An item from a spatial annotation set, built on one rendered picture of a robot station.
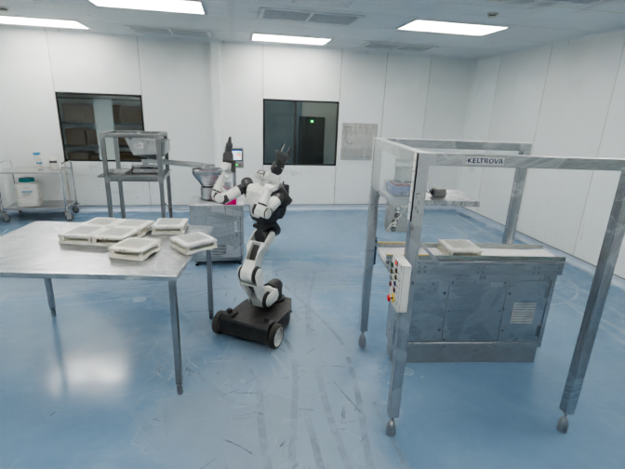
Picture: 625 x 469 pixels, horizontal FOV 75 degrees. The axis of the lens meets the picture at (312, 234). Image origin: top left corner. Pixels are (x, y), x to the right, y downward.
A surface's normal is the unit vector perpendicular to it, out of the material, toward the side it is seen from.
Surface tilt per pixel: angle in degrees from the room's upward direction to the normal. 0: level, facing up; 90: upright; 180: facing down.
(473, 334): 90
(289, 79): 90
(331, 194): 90
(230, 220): 91
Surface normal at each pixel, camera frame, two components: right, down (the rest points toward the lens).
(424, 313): 0.07, 0.30
